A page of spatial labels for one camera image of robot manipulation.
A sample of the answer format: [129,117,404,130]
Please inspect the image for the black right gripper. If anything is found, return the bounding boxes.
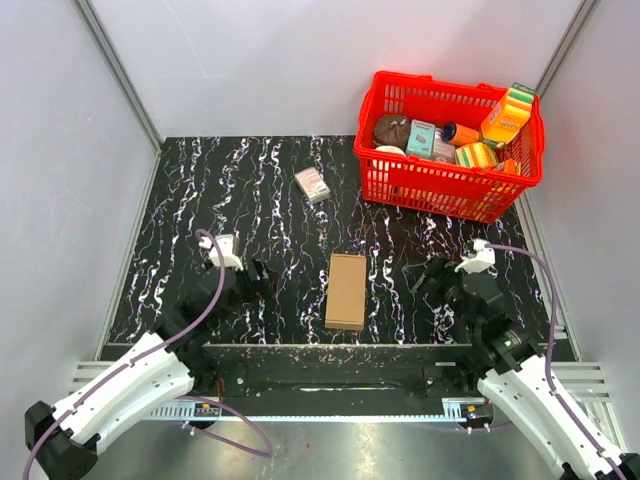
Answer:
[401,253,480,334]

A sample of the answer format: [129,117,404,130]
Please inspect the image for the brown cardboard box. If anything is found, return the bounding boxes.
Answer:
[324,254,367,331]

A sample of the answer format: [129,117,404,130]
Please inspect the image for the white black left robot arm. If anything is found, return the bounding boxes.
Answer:
[22,259,274,479]

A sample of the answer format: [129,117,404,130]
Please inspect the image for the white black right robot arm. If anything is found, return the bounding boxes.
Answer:
[405,256,639,479]

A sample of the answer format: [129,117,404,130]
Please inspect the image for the small grey card box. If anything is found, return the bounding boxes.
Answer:
[294,167,331,205]

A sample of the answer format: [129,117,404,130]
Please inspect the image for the pink grey small box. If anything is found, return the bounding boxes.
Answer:
[431,128,456,164]

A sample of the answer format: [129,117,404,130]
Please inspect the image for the teal small box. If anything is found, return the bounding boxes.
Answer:
[405,119,436,160]

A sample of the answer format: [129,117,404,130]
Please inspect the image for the red plastic shopping basket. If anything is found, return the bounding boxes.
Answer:
[354,71,545,223]

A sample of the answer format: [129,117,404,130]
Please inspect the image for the white round container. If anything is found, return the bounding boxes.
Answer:
[375,145,405,156]

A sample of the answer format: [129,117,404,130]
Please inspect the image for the yellow green striped sponge pack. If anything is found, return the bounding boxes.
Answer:
[455,142,499,170]

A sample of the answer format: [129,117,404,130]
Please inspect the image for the small orange packet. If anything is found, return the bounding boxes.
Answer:
[494,158,521,175]

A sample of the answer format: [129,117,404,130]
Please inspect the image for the brown round bread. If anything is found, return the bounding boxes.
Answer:
[373,114,411,150]

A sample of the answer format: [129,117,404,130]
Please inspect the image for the orange can with blue lid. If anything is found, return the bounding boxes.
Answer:
[441,122,481,147]

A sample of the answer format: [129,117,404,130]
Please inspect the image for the tall orange juice carton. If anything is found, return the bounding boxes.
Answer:
[480,83,536,149]

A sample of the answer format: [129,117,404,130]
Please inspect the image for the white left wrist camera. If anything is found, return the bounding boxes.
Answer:
[199,234,245,271]

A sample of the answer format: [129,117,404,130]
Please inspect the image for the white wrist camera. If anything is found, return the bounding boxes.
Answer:
[199,234,245,271]
[454,239,495,274]

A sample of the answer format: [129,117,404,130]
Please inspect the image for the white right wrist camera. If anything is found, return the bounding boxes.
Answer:
[454,239,495,274]

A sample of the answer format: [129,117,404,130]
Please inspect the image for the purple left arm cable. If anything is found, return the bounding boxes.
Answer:
[22,228,274,480]

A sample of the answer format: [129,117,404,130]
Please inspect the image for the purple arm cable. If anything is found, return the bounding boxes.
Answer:
[22,228,274,480]
[469,243,631,480]

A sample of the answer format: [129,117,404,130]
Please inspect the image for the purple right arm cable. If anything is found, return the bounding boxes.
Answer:
[469,243,631,480]

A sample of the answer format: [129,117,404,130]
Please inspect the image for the aluminium front rail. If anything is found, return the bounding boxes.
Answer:
[149,397,496,422]

